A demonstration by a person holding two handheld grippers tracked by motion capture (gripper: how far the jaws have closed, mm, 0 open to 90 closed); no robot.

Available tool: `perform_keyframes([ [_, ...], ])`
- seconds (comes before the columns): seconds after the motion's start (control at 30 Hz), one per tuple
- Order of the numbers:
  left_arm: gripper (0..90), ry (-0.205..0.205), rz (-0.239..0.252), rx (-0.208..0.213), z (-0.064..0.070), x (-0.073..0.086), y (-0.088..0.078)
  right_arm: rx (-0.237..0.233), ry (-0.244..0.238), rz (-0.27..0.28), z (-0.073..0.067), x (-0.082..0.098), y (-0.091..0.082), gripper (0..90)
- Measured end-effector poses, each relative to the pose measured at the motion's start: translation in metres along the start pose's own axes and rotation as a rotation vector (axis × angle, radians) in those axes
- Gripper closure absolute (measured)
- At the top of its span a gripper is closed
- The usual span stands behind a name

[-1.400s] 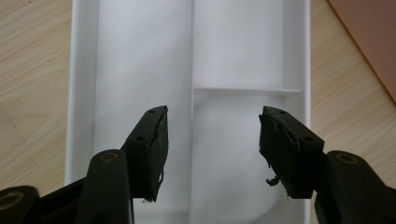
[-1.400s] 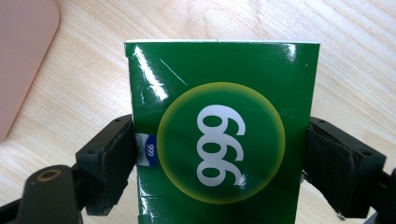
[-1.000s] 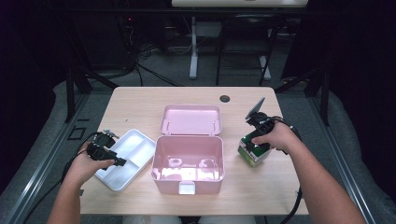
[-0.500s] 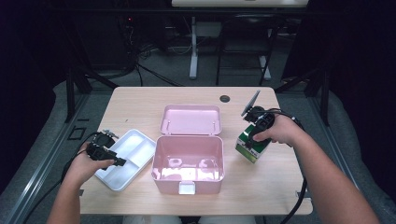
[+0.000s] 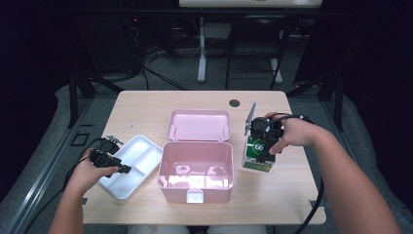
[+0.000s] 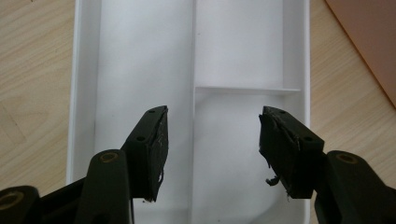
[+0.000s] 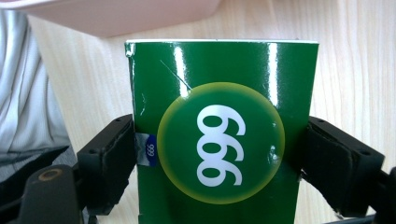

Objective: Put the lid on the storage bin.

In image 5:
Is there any white desk leg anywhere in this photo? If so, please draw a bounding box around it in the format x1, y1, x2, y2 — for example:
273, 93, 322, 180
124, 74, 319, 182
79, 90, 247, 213
270, 58, 284, 85
197, 17, 208, 84

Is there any green and white carton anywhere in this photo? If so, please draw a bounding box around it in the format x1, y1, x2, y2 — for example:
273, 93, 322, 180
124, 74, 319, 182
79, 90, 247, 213
242, 134, 277, 174

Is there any bundle of floor cables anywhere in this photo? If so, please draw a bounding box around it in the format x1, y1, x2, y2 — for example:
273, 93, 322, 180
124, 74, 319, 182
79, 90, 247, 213
130, 43, 193, 92

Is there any black chair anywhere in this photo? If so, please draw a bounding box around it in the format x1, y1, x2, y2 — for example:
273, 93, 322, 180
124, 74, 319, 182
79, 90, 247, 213
224, 14, 295, 91

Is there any white divided tray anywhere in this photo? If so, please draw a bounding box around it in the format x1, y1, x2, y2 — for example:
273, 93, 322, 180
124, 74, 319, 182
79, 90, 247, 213
97, 134, 164, 201

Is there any black computer tower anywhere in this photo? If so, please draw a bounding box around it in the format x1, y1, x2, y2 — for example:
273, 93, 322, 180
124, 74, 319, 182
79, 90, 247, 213
77, 13, 138, 73

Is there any person's left hand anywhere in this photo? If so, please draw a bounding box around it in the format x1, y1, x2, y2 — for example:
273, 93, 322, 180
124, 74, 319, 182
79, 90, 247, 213
69, 148, 120, 195

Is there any person's right hand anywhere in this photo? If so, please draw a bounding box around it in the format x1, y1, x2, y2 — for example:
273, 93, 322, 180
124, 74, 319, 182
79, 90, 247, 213
264, 111, 325, 156

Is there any grey metal floor rail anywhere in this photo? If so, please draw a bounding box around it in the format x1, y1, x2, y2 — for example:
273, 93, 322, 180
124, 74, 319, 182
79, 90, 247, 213
5, 97, 95, 234

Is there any grey under-desk box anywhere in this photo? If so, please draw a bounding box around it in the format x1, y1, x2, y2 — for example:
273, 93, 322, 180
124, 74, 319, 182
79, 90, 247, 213
204, 21, 232, 41

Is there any pink box lid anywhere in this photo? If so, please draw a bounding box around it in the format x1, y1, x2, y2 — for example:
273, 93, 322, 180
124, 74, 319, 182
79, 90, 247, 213
167, 108, 232, 142

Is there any pink storage box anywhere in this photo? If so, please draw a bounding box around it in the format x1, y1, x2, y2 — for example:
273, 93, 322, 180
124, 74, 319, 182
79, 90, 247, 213
157, 140, 236, 205

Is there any black metal stand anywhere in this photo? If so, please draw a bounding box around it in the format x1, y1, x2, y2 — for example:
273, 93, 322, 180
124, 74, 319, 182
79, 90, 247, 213
61, 19, 125, 130
286, 68, 346, 133

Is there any thin black cable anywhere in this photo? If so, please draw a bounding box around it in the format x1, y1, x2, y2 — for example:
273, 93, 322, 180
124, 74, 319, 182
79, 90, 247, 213
259, 112, 316, 131

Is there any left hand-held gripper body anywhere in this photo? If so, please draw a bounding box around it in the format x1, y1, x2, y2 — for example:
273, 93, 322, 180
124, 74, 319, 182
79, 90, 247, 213
90, 135, 125, 169

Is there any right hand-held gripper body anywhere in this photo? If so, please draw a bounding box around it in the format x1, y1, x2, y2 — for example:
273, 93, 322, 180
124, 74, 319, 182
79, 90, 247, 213
244, 101, 285, 149

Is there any white desktop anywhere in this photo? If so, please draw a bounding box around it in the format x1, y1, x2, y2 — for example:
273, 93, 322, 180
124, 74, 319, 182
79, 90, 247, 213
178, 0, 322, 9

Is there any thick black cable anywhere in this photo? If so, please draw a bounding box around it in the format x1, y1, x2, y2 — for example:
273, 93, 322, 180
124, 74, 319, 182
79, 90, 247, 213
292, 176, 325, 234

